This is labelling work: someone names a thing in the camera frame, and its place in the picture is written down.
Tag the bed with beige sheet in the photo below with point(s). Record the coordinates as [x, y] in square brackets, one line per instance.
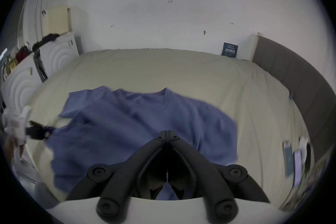
[210, 81]

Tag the grey padded headboard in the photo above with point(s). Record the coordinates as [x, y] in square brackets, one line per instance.
[296, 73]

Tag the beige cardboard panel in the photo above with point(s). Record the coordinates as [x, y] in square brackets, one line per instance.
[56, 19]

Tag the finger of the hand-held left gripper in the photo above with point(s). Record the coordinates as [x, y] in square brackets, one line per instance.
[39, 132]

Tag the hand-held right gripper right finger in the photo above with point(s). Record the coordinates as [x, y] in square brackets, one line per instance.
[217, 186]

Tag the pale purple card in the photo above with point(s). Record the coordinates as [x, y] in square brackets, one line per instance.
[298, 169]

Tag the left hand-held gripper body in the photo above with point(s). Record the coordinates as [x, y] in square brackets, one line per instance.
[15, 123]

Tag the blue shirt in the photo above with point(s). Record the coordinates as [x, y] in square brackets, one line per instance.
[126, 125]

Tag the person's left hand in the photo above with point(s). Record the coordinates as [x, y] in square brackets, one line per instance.
[9, 148]

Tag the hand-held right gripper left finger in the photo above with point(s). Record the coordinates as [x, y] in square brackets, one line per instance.
[118, 186]

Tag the dark blue box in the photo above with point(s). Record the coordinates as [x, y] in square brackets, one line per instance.
[229, 49]

